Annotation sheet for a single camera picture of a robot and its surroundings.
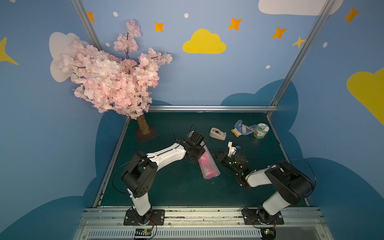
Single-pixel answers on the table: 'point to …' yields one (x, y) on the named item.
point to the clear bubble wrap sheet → (213, 167)
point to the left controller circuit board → (143, 232)
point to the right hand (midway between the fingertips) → (214, 149)
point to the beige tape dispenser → (216, 134)
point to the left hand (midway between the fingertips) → (205, 151)
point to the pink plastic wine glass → (204, 161)
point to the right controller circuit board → (268, 233)
